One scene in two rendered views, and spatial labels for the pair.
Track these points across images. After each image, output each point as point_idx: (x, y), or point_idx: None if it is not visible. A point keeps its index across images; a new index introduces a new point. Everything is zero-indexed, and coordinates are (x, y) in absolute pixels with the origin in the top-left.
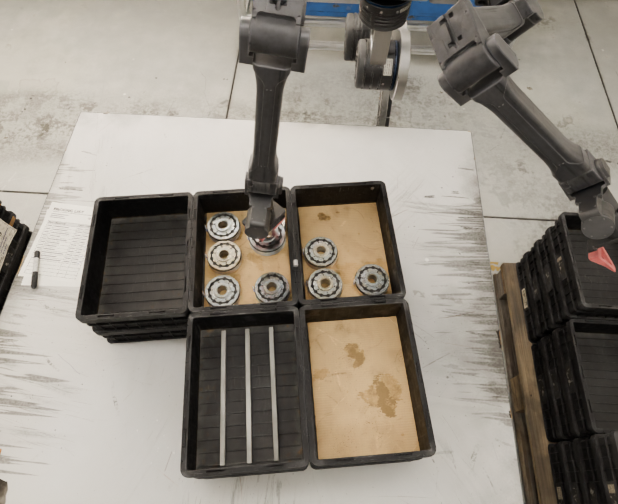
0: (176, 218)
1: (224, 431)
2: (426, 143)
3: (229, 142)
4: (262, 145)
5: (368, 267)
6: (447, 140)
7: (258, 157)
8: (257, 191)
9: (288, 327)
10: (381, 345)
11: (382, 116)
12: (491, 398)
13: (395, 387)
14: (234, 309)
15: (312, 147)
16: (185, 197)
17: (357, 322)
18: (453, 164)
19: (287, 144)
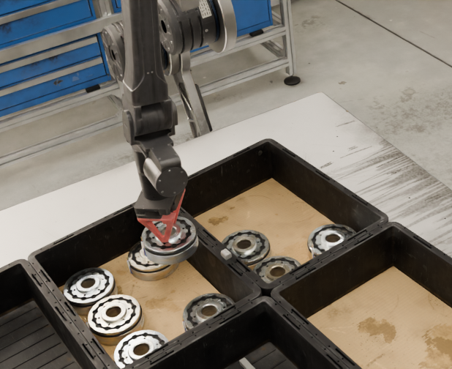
0: (9, 318)
1: None
2: (280, 122)
3: (20, 231)
4: (144, 34)
5: (318, 232)
6: (302, 110)
7: (142, 58)
8: (149, 125)
9: (265, 349)
10: (402, 302)
11: (204, 130)
12: None
13: None
14: (181, 340)
15: (140, 187)
16: (16, 269)
17: (351, 296)
18: (328, 126)
19: (104, 198)
